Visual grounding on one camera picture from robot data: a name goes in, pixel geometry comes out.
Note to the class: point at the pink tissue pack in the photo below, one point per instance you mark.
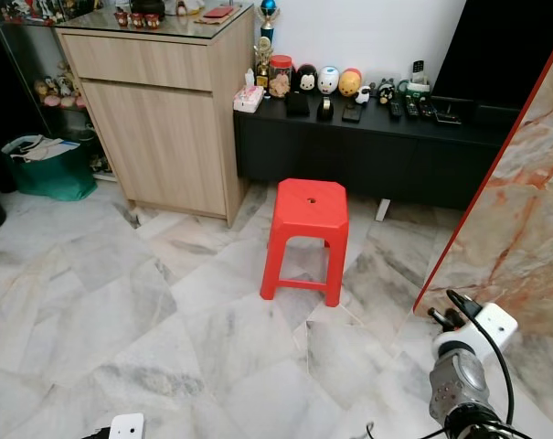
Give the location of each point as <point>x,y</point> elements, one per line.
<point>249,96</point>

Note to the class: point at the small dark toy figure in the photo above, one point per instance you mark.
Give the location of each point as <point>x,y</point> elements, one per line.
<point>386,91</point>

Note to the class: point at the red lidded clear jar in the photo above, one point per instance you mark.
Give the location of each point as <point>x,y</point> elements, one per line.
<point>281,80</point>

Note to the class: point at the light wooden cabinet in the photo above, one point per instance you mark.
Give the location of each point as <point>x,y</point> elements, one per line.
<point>157,137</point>

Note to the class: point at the green white holder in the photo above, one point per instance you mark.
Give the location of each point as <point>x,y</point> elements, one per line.
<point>419,85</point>

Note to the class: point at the flat black key fob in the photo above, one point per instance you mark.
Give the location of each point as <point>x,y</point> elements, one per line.
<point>352,113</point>

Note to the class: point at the black tape dispenser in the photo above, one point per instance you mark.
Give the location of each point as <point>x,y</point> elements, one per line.
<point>324,111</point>

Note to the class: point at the yellow red round plush toy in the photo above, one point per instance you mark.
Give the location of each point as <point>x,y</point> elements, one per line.
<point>350,84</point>

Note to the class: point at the white robed figurine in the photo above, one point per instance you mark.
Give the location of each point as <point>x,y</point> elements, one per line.
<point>189,5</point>

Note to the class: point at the black pouch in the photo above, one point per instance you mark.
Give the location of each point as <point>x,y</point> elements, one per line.
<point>298,104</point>

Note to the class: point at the black low console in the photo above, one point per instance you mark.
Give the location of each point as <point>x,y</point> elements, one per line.
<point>367,155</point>

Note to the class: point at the black television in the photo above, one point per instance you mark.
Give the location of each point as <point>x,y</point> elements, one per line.
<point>495,46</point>

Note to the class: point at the small gold trophy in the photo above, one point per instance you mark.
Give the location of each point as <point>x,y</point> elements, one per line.
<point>263,57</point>

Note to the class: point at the red envelope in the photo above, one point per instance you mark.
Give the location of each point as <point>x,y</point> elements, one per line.
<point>218,12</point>

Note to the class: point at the black round plush toy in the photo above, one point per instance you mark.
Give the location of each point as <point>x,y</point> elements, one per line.
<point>305,75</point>

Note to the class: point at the flat brown board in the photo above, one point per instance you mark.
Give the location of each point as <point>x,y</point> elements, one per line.
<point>203,19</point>

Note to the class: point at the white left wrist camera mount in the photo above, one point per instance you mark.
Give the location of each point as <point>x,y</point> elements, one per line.
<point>128,427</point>

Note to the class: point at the small panda figure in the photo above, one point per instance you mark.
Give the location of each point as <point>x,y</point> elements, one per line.
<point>363,95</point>

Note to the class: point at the glass display cabinet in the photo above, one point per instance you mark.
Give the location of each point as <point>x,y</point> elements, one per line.
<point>29,55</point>

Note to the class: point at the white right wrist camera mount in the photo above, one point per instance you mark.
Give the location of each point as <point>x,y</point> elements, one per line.
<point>491,327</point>

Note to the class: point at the small red cup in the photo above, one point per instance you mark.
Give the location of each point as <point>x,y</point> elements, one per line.
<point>122,16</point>
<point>151,20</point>
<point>136,18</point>

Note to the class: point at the white blue round plush toy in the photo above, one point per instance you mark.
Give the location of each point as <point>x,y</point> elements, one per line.
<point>328,80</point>

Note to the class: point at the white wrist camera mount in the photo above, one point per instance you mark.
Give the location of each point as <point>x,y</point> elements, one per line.
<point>128,427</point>
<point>491,327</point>

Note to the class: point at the red plastic stool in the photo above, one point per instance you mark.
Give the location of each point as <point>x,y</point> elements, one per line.
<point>308,206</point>

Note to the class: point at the marble table with red edge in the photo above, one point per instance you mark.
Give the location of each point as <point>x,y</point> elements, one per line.
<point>523,210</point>

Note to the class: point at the green bag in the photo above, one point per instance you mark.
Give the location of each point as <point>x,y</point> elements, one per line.
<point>52,178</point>

